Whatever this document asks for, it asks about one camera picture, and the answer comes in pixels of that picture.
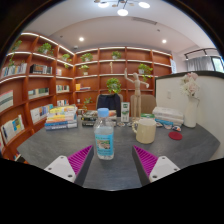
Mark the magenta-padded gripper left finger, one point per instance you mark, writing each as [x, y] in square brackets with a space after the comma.
[60, 166]

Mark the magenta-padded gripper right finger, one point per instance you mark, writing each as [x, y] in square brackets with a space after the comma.
[163, 167]

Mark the clear blue-capped water bottle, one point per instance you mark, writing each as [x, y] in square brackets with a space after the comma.
[104, 140]

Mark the flat round red coaster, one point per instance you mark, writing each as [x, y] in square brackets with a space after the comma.
[175, 135]

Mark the cream ceramic mug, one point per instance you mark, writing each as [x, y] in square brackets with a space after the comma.
[146, 131]

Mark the small painted shell ornament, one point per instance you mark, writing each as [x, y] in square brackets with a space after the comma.
[177, 128]
[159, 124]
[121, 124]
[168, 126]

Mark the colourful book stack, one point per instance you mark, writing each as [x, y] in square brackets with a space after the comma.
[61, 118]

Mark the white book stack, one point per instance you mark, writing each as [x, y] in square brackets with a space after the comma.
[168, 114]

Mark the green white box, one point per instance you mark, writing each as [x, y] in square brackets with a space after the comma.
[147, 116]

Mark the dark book stack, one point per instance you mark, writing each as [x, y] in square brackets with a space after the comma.
[88, 118]

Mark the upright green white carton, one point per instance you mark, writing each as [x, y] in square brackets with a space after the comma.
[125, 111]

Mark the wooden artist mannequin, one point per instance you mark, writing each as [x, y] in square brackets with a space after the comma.
[137, 90]

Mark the curved wooden shelf unit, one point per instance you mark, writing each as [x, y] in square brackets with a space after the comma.
[43, 83]

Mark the pink and white flower bouquet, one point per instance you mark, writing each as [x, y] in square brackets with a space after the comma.
[190, 86]

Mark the grey sheer curtain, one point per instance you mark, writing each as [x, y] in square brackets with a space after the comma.
[200, 63]

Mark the window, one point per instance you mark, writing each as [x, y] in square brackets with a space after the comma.
[218, 64]

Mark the round recessed ceiling light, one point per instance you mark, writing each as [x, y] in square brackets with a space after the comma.
[81, 39]
[164, 41]

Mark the ceiling air vent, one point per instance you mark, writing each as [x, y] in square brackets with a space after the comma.
[144, 20]

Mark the branched ceiling chandelier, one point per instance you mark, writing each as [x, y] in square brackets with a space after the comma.
[122, 12]

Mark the white wall socket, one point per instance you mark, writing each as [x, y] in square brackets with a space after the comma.
[169, 94]

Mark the white wall poster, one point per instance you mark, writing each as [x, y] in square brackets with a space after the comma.
[173, 66]

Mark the black ceiling track rail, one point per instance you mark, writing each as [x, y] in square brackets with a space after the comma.
[200, 50]

